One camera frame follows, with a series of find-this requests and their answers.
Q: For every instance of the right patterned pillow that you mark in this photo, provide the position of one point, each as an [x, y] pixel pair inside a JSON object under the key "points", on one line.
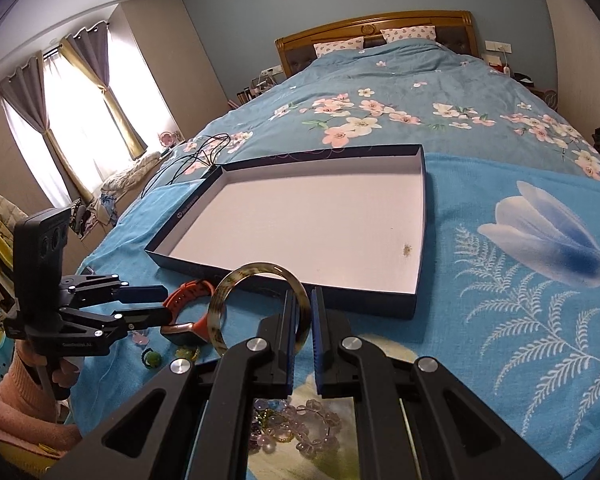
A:
{"points": [[424, 32]]}

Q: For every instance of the tortoiseshell bangle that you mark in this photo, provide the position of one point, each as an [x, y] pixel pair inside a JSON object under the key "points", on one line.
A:
{"points": [[231, 280]]}

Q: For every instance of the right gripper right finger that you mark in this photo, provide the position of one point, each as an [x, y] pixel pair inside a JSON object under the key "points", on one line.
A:
{"points": [[414, 420]]}

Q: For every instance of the pink sleeved left forearm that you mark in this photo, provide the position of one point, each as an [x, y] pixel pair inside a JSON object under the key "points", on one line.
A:
{"points": [[28, 415]]}

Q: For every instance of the left patterned pillow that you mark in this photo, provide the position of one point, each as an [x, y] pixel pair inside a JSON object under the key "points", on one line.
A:
{"points": [[323, 48]]}

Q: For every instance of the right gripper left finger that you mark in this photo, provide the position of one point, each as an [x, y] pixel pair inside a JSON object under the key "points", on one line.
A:
{"points": [[191, 421]]}

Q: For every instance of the pink desk fan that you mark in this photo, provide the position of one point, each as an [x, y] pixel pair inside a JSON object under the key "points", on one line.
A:
{"points": [[169, 139]]}

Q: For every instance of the dark blue shallow box tray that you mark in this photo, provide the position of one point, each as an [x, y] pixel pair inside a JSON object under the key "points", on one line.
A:
{"points": [[350, 222]]}

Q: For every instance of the wooden headboard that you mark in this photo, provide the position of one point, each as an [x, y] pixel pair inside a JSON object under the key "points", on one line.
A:
{"points": [[454, 29]]}

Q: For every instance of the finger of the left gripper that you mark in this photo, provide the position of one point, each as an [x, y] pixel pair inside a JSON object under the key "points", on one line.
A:
{"points": [[140, 319], [152, 294]]}

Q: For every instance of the bright blue floral blanket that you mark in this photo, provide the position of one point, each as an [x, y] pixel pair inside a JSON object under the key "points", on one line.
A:
{"points": [[508, 301]]}

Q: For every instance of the blue floral duvet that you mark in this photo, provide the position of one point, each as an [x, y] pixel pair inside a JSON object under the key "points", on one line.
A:
{"points": [[412, 91]]}

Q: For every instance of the right window curtain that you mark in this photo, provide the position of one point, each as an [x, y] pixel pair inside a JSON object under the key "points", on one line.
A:
{"points": [[88, 51]]}

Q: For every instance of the patterned pillow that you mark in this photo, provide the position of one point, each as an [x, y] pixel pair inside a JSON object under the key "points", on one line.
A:
{"points": [[424, 32], [323, 48]]}

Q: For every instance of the clothes pile on windowsill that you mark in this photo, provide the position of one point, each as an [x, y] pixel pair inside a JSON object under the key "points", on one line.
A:
{"points": [[102, 210]]}

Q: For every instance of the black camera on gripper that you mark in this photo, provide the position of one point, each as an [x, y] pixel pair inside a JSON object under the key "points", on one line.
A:
{"points": [[39, 241]]}

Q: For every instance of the wall power outlet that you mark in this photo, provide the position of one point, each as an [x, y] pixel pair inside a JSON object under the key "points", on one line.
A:
{"points": [[498, 46]]}

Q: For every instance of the orange smart watch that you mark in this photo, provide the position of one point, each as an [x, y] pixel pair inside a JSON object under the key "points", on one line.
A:
{"points": [[189, 334]]}

